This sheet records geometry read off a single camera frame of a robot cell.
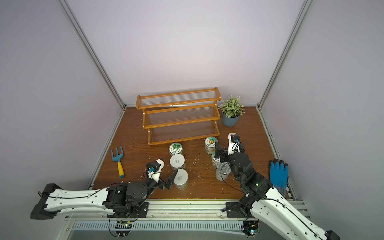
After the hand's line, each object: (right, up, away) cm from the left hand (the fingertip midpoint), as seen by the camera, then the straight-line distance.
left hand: (171, 167), depth 68 cm
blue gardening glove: (+59, -8, +16) cm, 62 cm away
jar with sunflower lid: (+20, +7, +20) cm, 29 cm away
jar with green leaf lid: (-1, +5, +19) cm, 20 cm away
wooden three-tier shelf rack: (-2, +24, +29) cm, 37 cm away
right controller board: (+38, -29, +1) cm, 48 cm away
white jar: (+4, -9, +6) cm, 11 cm away
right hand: (+26, +12, +2) cm, 29 cm away
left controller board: (-25, -32, +4) cm, 41 cm away
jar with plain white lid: (+1, -1, +11) cm, 12 cm away
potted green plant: (+35, +29, +26) cm, 52 cm away
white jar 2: (+25, -4, +7) cm, 27 cm away
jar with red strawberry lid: (+22, -1, +13) cm, 26 cm away
